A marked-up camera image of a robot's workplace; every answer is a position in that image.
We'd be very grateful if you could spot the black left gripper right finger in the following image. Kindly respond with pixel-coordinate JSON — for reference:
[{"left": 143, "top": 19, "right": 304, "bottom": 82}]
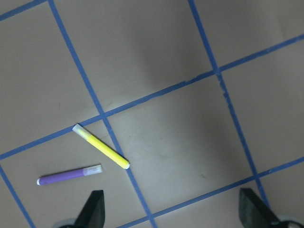
[{"left": 238, "top": 188, "right": 280, "bottom": 228}]

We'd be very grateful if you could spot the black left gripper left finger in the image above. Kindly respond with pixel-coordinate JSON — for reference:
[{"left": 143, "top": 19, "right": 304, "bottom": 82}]
[{"left": 73, "top": 190, "right": 105, "bottom": 228}]

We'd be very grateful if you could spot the purple pen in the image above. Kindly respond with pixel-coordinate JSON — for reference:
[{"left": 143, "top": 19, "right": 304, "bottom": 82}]
[{"left": 36, "top": 164, "right": 103, "bottom": 186}]

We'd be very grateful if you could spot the yellow pen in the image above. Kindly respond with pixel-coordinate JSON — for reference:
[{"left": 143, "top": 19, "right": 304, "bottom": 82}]
[{"left": 72, "top": 124, "right": 130, "bottom": 170}]

